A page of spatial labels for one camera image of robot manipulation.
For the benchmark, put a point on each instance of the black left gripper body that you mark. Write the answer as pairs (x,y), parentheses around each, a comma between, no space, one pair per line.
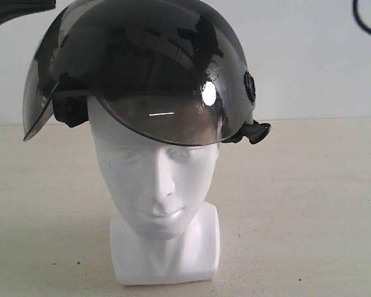
(12,9)

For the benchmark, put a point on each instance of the black helmet with tinted visor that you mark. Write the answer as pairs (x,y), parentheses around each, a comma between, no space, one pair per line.
(172,71)

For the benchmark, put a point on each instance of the white mannequin head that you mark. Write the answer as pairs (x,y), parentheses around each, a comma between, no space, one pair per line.
(164,230)

